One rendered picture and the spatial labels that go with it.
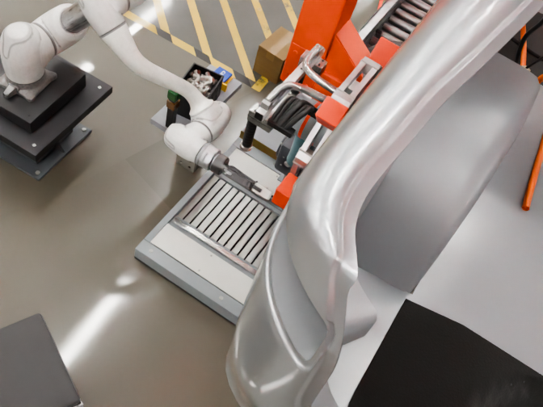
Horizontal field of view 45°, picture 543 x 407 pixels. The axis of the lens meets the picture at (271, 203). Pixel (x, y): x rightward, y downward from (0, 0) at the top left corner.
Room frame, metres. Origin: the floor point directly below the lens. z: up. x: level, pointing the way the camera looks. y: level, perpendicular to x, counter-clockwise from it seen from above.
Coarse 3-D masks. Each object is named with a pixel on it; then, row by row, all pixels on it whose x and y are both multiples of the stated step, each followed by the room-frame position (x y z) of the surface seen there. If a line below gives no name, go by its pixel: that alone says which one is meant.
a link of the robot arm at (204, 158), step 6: (210, 144) 1.52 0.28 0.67; (204, 150) 1.48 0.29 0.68; (210, 150) 1.49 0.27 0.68; (216, 150) 1.50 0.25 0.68; (198, 156) 1.46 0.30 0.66; (204, 156) 1.46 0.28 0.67; (210, 156) 1.47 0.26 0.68; (216, 156) 1.48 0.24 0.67; (198, 162) 1.45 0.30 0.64; (204, 162) 1.45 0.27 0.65; (210, 162) 1.46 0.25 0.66; (204, 168) 1.45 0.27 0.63
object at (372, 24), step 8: (392, 0) 3.15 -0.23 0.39; (400, 0) 3.31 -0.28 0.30; (384, 8) 3.06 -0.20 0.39; (392, 8) 3.18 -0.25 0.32; (376, 16) 2.97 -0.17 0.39; (384, 16) 3.07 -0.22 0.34; (368, 24) 2.88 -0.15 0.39; (376, 24) 2.98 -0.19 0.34; (360, 32) 2.79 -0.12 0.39; (368, 32) 2.82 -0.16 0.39; (376, 32) 2.94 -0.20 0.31
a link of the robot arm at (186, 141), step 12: (168, 132) 1.51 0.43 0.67; (180, 132) 1.51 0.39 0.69; (192, 132) 1.53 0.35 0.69; (204, 132) 1.56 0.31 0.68; (168, 144) 1.49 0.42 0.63; (180, 144) 1.48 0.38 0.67; (192, 144) 1.49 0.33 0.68; (204, 144) 1.51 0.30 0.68; (180, 156) 1.47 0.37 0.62; (192, 156) 1.46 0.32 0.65
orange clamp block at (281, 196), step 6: (288, 174) 1.34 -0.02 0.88; (288, 180) 1.32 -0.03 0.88; (294, 180) 1.33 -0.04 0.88; (282, 186) 1.29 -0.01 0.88; (288, 186) 1.30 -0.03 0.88; (276, 192) 1.27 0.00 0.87; (282, 192) 1.27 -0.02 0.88; (288, 192) 1.27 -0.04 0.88; (276, 198) 1.26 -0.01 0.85; (282, 198) 1.26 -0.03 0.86; (288, 198) 1.26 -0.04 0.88; (276, 204) 1.26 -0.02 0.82; (282, 204) 1.26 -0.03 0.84
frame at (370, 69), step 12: (360, 60) 1.70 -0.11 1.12; (372, 60) 1.72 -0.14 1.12; (360, 72) 1.67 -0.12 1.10; (372, 72) 1.66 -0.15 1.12; (348, 84) 1.57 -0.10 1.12; (360, 84) 1.59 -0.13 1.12; (336, 96) 1.50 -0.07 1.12; (348, 96) 1.52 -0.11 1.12; (348, 108) 1.48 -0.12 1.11; (312, 132) 1.41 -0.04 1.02; (300, 156) 1.36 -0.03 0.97; (312, 156) 1.36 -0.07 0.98; (300, 168) 1.39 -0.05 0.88
